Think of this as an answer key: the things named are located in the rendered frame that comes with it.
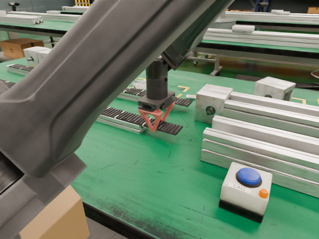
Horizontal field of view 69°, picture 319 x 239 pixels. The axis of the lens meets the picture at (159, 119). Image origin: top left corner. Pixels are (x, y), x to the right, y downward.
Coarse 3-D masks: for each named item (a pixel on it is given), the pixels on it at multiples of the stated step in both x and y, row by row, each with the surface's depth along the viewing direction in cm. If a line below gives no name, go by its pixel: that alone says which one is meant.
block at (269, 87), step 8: (264, 80) 83; (272, 80) 83; (280, 80) 83; (256, 88) 82; (264, 88) 80; (272, 88) 78; (280, 88) 76; (288, 88) 77; (264, 96) 81; (272, 96) 78; (280, 96) 76; (288, 96) 82
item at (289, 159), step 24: (216, 120) 59; (216, 144) 54; (240, 144) 51; (264, 144) 50; (288, 144) 53; (312, 144) 50; (264, 168) 51; (288, 168) 48; (312, 168) 46; (312, 192) 47
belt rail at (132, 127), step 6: (96, 120) 76; (102, 120) 74; (108, 120) 74; (114, 120) 71; (120, 120) 70; (114, 126) 73; (120, 126) 71; (126, 126) 71; (132, 126) 69; (138, 126) 68; (138, 132) 69
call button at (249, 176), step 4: (244, 168) 45; (248, 168) 45; (252, 168) 45; (240, 172) 44; (244, 172) 44; (248, 172) 44; (252, 172) 44; (256, 172) 44; (240, 176) 43; (244, 176) 43; (248, 176) 43; (252, 176) 43; (256, 176) 43; (260, 176) 43; (244, 180) 42; (248, 180) 42; (252, 180) 42; (256, 180) 42; (252, 184) 42
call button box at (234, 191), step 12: (240, 168) 47; (228, 180) 44; (240, 180) 43; (264, 180) 44; (228, 192) 43; (240, 192) 41; (252, 192) 41; (228, 204) 44; (240, 204) 42; (252, 204) 41; (264, 204) 40; (252, 216) 42
